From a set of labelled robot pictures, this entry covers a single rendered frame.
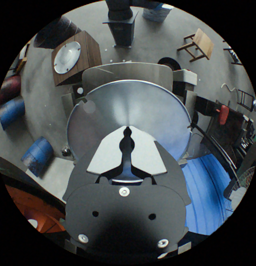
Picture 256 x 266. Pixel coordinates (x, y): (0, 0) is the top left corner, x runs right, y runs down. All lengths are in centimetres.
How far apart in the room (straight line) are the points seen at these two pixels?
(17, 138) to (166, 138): 340
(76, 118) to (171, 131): 18
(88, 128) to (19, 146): 329
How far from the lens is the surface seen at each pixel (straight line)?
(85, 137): 17
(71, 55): 76
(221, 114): 33
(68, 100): 35
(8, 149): 334
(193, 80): 37
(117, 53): 99
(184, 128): 18
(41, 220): 53
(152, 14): 126
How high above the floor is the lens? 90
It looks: 57 degrees down
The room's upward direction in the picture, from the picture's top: 177 degrees counter-clockwise
